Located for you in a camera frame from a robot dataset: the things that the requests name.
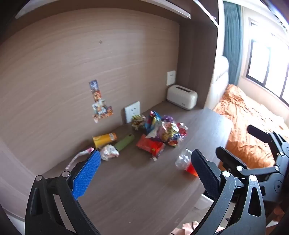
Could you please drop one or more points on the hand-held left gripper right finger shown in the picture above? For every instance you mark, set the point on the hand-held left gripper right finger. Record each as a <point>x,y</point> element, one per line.
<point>206,175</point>

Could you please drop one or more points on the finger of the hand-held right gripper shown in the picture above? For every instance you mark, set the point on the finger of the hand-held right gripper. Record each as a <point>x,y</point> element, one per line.
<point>258,133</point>
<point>228,157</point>

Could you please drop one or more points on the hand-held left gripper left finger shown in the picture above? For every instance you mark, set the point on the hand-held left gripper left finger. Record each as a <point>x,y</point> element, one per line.
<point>87,174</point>

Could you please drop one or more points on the red snack packet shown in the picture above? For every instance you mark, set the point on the red snack packet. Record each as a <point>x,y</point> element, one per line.
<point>150,146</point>

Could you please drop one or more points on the yellow patterned wrapper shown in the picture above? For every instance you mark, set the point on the yellow patterned wrapper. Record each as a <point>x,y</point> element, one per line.
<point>138,122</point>

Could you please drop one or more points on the blue snack packet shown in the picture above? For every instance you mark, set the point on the blue snack packet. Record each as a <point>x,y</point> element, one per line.
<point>153,119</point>

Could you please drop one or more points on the orange blanket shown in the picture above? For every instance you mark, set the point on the orange blanket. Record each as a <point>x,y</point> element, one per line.
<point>246,126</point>

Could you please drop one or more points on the pink white wrapper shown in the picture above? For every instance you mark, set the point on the pink white wrapper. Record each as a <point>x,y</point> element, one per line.
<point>79,157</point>

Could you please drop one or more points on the clear crumpled plastic bag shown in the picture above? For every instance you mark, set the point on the clear crumpled plastic bag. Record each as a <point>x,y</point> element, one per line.
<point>186,161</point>

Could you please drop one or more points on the pile of colourful wrappers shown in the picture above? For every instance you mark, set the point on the pile of colourful wrappers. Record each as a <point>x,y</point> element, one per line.
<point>169,132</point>

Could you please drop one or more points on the white padded headboard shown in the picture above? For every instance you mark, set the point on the white padded headboard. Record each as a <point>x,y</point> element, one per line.
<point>220,83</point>

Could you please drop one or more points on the dark framed window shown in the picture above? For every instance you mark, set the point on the dark framed window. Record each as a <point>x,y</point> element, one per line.
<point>268,61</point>

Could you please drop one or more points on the white toaster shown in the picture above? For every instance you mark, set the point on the white toaster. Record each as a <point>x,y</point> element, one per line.
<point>181,97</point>

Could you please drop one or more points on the teal curtain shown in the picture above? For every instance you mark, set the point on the teal curtain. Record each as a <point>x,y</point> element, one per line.
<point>232,43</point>

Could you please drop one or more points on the white shelf board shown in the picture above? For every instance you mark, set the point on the white shelf board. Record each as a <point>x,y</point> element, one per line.
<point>108,8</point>

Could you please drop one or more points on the colourful figures wall sticker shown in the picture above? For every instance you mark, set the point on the colourful figures wall sticker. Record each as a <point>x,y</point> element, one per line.
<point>102,110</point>

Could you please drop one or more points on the white wall socket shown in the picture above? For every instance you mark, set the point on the white wall socket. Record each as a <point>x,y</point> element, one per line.
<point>171,78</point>
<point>132,111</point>

